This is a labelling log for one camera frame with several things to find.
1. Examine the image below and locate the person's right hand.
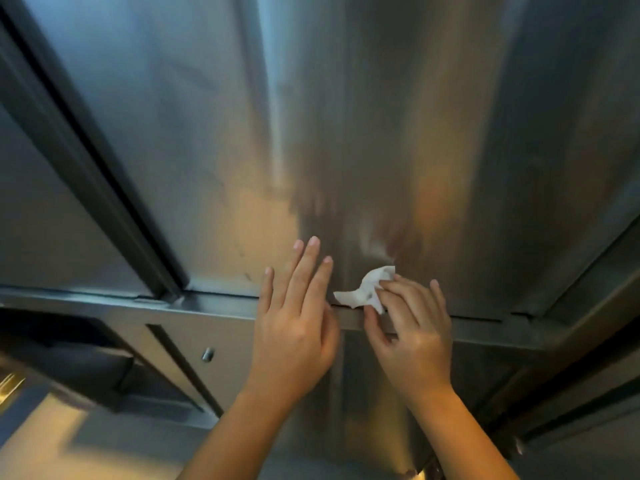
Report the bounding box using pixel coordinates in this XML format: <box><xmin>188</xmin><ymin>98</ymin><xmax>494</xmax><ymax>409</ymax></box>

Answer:
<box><xmin>363</xmin><ymin>273</ymin><xmax>453</xmax><ymax>411</ymax></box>

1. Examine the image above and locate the person's left hand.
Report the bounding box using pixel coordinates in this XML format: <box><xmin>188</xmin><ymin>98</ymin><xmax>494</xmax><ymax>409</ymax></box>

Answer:
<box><xmin>245</xmin><ymin>236</ymin><xmax>341</xmax><ymax>411</ymax></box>

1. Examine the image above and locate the white wet wipe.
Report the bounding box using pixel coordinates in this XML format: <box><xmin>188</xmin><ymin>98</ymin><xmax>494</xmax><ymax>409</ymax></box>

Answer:
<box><xmin>333</xmin><ymin>265</ymin><xmax>397</xmax><ymax>315</ymax></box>

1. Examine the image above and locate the locking stainless steel cabinet door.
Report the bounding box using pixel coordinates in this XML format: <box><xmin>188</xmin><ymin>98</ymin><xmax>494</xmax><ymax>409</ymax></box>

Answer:
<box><xmin>0</xmin><ymin>104</ymin><xmax>153</xmax><ymax>298</ymax></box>

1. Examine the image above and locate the stainless steel cabinet body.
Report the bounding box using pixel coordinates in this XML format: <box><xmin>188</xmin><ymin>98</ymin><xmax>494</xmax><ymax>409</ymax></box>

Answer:
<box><xmin>479</xmin><ymin>274</ymin><xmax>640</xmax><ymax>475</ymax></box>
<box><xmin>0</xmin><ymin>164</ymin><xmax>640</xmax><ymax>445</ymax></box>

